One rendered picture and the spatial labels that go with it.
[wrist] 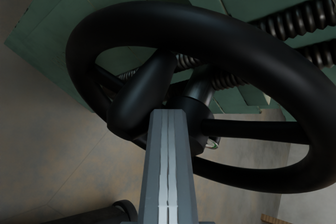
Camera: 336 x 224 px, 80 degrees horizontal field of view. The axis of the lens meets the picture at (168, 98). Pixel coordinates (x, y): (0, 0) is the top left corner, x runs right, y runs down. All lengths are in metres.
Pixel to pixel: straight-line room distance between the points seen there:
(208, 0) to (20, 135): 0.88
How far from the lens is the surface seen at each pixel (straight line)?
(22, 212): 1.05
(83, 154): 1.06
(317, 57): 0.21
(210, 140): 0.52
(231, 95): 0.45
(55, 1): 0.53
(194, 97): 0.23
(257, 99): 0.29
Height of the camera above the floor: 0.96
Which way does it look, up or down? 44 degrees down
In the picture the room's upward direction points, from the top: 86 degrees clockwise
